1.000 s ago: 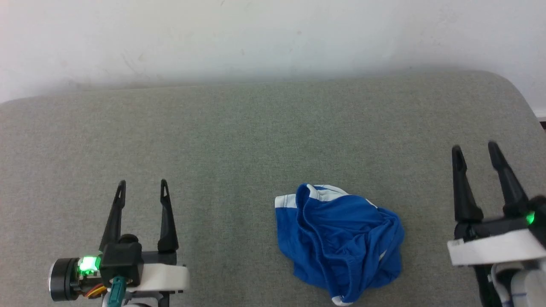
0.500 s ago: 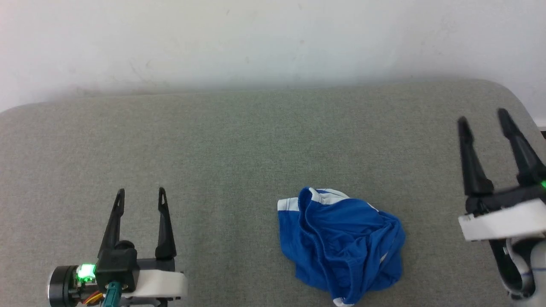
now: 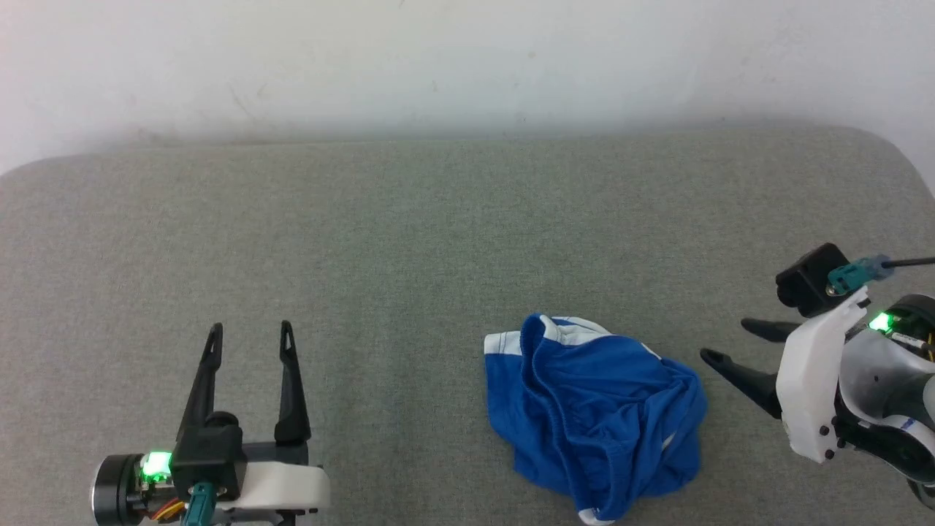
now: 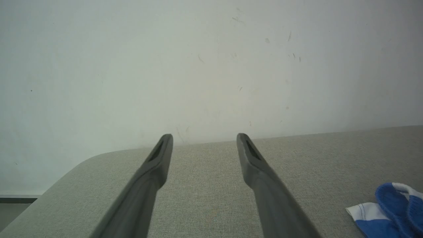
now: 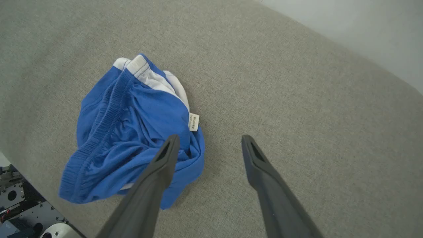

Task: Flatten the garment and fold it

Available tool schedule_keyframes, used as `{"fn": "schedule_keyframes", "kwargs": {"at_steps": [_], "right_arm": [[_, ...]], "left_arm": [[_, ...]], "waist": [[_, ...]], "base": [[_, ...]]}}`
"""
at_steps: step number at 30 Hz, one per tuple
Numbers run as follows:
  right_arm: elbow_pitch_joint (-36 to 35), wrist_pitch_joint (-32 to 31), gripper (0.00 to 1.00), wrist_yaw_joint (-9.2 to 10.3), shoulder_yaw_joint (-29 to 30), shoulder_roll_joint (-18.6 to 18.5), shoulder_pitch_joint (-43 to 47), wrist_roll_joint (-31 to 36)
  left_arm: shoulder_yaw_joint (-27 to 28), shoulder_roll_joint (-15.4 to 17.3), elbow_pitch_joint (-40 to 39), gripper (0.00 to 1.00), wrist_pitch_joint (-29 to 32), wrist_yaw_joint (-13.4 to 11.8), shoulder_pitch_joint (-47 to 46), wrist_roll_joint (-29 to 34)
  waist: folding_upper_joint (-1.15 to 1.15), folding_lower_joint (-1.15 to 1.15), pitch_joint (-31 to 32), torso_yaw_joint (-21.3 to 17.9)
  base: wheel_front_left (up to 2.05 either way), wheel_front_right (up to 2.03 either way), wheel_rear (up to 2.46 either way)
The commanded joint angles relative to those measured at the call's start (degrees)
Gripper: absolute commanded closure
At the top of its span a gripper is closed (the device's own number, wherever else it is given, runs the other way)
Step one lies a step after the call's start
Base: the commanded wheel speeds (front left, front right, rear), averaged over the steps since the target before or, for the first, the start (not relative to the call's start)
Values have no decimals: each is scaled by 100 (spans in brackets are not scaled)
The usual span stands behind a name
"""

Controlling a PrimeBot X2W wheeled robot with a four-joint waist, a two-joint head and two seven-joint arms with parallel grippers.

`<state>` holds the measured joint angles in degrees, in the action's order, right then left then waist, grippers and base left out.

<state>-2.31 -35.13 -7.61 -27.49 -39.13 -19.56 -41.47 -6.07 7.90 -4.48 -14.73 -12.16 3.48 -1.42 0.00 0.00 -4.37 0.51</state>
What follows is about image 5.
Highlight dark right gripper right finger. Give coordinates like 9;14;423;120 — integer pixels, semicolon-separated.
241;134;325;238

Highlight grey fabric sofa cushion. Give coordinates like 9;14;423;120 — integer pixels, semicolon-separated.
0;0;423;238

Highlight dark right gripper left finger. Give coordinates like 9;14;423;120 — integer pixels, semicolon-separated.
96;134;180;238

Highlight blue white Lakers shorts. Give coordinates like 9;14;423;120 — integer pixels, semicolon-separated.
58;53;206;211

